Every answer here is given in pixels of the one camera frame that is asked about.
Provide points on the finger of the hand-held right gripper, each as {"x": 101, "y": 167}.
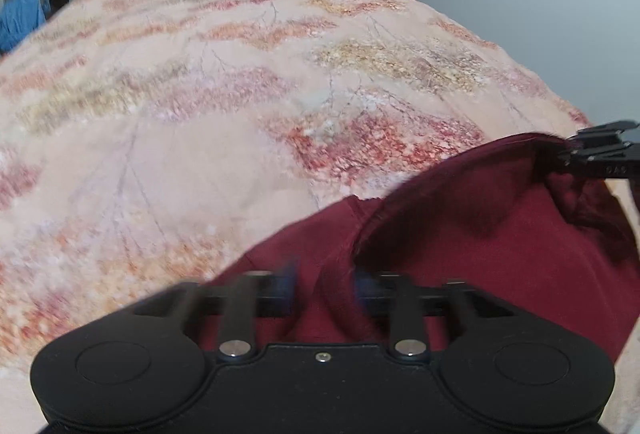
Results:
{"x": 607, "y": 134}
{"x": 607, "y": 164}

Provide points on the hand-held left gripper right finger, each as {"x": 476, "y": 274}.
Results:
{"x": 361, "y": 286}

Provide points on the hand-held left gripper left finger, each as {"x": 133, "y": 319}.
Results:
{"x": 286, "y": 281}

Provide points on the dark red long-sleeved sweater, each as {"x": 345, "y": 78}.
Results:
{"x": 475, "y": 239}

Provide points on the floral beige blanket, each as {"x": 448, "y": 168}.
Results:
{"x": 175, "y": 139}

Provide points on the blue cloth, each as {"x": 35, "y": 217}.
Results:
{"x": 20, "y": 19}

